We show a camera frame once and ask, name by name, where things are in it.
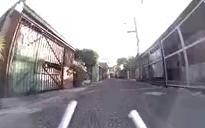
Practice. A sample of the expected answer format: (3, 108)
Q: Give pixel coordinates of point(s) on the round green tree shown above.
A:
(87, 57)

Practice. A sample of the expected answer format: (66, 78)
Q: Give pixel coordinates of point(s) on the group of trees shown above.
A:
(125, 64)

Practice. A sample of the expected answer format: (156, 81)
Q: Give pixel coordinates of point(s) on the grey asphalt road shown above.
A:
(106, 100)

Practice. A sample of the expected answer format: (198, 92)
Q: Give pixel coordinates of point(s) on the utility pole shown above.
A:
(136, 36)

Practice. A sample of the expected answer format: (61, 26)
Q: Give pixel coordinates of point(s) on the robot's own part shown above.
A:
(67, 114)
(137, 119)

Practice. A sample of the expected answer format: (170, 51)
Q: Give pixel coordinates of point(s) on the green metal gate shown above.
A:
(36, 63)

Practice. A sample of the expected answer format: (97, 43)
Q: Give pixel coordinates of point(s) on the long framed panel fence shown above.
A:
(186, 53)

